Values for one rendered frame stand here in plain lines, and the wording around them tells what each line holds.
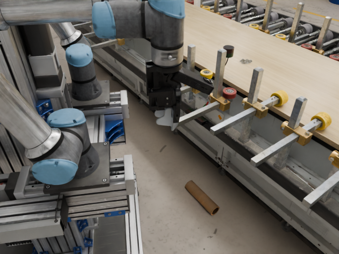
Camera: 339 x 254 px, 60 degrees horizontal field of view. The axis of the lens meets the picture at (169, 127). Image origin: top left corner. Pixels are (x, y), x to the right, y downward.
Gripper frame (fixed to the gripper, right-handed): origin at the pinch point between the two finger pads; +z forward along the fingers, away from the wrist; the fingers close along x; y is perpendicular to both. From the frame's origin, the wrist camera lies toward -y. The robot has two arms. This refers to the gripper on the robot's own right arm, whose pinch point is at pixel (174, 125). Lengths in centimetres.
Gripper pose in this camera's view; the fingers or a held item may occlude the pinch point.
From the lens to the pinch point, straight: 82.8
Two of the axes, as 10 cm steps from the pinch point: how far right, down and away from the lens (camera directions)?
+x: 1.5, 6.2, -7.7
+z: 0.0, 7.8, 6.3
